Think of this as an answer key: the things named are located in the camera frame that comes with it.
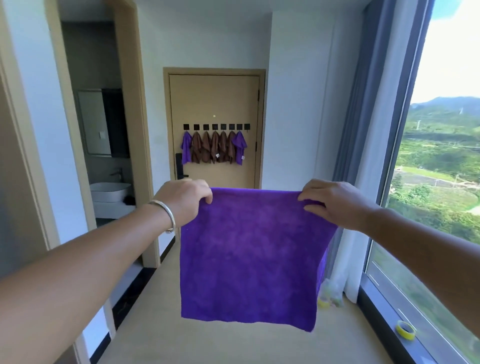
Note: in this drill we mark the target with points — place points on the person's right hand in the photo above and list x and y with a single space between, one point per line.
341 206

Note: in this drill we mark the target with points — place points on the person's left hand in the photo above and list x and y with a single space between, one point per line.
183 198

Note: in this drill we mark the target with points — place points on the purple towel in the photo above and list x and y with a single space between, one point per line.
240 144
247 262
186 146

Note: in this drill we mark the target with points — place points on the row of black hooks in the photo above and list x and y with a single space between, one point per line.
186 126

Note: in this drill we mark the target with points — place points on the beige door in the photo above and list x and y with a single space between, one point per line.
213 97
213 71

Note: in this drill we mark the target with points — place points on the person's right forearm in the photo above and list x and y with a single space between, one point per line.
431 255

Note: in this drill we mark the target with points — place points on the person's left forearm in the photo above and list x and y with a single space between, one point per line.
67 273

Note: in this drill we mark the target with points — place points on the black pouch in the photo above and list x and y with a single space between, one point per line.
129 200

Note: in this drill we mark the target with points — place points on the metal faucet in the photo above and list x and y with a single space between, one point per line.
119 174

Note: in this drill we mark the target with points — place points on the white sink basin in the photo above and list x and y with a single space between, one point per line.
108 191

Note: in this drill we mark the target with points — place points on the clear bag of yellow items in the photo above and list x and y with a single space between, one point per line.
324 300

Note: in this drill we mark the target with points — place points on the blue grey curtain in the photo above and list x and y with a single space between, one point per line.
360 112

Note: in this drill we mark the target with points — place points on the white sheer curtain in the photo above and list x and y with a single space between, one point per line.
393 112

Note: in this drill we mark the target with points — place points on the black framed mirror cabinet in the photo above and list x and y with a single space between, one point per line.
93 123

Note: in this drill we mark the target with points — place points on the dark framed window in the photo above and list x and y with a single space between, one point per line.
382 318

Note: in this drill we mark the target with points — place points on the yellow tape roll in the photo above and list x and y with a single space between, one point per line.
410 335

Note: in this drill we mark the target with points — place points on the beige bathroom door frame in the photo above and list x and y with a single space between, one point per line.
131 112

